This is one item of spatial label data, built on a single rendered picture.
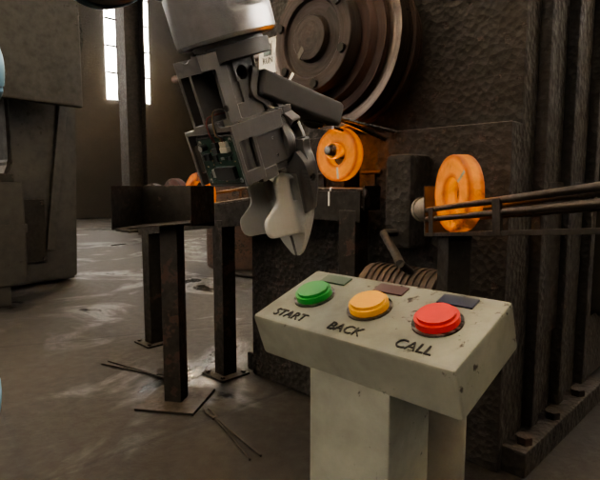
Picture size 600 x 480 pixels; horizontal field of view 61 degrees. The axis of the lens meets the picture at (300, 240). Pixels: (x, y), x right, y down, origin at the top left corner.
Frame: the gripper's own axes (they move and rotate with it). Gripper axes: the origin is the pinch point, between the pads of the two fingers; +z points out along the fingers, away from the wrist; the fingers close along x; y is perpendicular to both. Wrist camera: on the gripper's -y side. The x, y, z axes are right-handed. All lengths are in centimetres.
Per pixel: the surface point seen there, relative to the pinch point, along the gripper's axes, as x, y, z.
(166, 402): -108, -19, 76
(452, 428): 9.2, -7.7, 27.6
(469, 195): -7, -50, 14
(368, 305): 8.3, 1.1, 5.7
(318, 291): 1.3, 0.5, 5.7
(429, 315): 14.7, 0.8, 5.8
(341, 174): -58, -73, 17
